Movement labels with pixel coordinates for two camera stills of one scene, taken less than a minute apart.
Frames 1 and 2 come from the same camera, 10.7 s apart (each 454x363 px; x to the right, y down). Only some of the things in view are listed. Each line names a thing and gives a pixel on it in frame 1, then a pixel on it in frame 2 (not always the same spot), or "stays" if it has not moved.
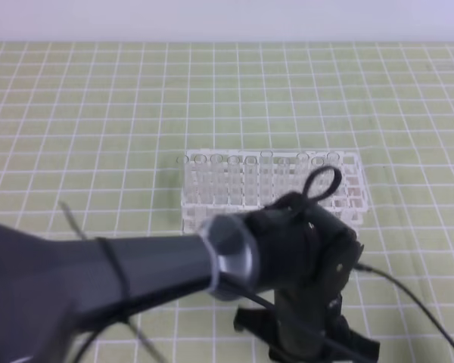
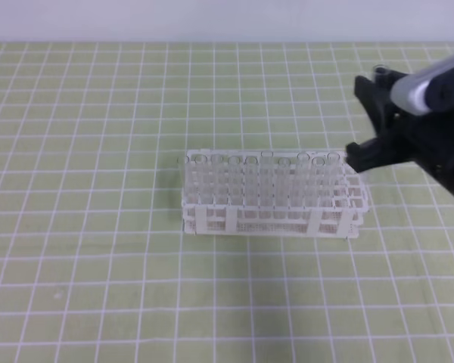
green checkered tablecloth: x=82 y=138 stays
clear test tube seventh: x=283 y=177 stays
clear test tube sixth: x=266 y=178 stays
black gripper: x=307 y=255 -> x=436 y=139
